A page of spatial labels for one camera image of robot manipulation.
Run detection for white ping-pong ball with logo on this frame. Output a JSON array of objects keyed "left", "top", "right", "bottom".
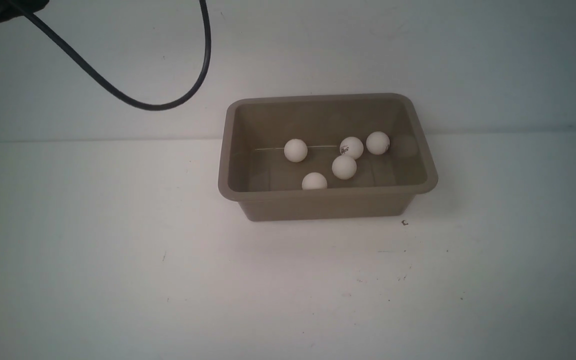
[{"left": 339, "top": 136, "right": 365, "bottom": 160}]

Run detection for tan plastic storage bin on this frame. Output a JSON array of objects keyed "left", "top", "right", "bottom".
[{"left": 218, "top": 93, "right": 439, "bottom": 222}]

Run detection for black left camera cable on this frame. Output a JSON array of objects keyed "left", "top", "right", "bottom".
[{"left": 5, "top": 0, "right": 213, "bottom": 112}]

